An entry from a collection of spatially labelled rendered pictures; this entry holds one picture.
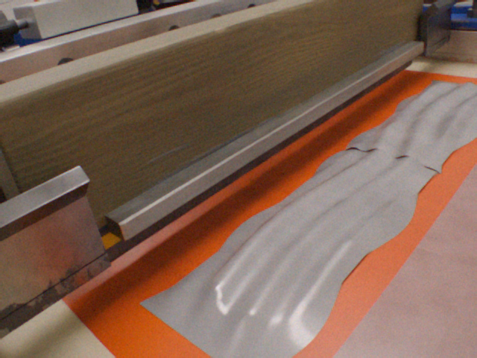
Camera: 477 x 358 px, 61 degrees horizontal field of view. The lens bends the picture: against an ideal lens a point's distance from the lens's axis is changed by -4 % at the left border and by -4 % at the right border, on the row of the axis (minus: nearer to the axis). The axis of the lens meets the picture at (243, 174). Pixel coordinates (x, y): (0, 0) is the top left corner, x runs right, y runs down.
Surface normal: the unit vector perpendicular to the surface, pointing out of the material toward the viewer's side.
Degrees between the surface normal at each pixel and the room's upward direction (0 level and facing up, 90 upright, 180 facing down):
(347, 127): 0
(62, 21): 90
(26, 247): 90
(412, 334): 0
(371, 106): 0
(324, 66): 90
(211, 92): 90
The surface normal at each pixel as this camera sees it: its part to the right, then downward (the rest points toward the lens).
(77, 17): 0.74, 0.24
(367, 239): 0.34, -0.50
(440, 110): 0.22, -0.67
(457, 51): -0.66, 0.44
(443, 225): -0.13, -0.87
